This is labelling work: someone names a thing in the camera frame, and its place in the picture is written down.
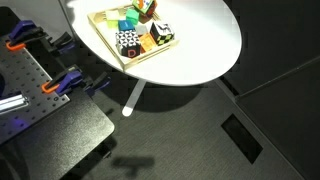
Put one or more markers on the black perforated breadboard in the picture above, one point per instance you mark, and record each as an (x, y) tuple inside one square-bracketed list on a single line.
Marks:
[(26, 86)]

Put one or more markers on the blue block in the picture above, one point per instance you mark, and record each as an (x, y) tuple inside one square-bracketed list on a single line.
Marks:
[(126, 25)]

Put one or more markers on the multicolour orange green cube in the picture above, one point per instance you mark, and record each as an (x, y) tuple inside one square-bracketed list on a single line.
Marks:
[(145, 6)]

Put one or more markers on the dark grey platform top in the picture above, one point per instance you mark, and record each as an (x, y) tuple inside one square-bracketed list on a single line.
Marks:
[(66, 140)]

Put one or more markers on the pale yellow-green block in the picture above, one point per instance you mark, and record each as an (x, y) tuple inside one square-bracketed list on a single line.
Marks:
[(112, 18)]

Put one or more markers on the orange block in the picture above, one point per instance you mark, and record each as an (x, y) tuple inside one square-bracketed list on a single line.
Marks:
[(147, 42)]

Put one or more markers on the wooden tray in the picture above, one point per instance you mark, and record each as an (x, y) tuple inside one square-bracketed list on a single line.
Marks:
[(130, 61)]

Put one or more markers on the aluminium extrusion rail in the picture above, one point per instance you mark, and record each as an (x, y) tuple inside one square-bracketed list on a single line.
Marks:
[(11, 102)]

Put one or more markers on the green block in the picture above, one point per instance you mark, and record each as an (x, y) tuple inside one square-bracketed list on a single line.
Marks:
[(132, 15)]

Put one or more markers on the black white triangle pattern cube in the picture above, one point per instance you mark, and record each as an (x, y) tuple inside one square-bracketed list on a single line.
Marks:
[(128, 43)]

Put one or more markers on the dark floor hatch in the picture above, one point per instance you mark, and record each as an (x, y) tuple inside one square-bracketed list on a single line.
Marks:
[(242, 137)]

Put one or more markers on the white table base leg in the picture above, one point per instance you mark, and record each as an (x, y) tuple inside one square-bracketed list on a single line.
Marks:
[(134, 96)]

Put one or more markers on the black white green checkered cube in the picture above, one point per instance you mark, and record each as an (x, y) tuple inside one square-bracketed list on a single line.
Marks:
[(162, 32)]

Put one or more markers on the small grey block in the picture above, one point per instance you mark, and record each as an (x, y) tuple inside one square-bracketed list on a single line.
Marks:
[(141, 29)]

